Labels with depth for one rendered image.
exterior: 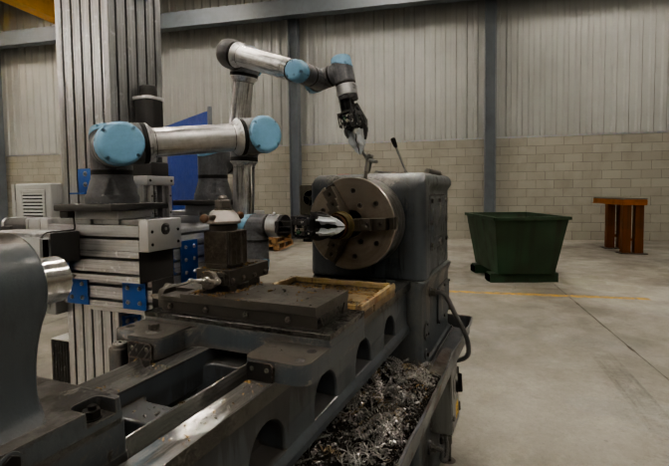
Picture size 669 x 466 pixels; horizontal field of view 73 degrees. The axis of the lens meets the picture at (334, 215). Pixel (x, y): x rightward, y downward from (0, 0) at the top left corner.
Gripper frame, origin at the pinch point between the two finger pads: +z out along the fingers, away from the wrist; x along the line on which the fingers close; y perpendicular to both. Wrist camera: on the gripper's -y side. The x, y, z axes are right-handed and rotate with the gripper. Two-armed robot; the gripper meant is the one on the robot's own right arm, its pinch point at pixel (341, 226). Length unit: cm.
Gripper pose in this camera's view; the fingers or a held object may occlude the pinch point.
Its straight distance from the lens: 137.9
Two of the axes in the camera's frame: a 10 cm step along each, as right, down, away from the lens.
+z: 9.1, 0.1, -4.2
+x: -0.2, -10.0, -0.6
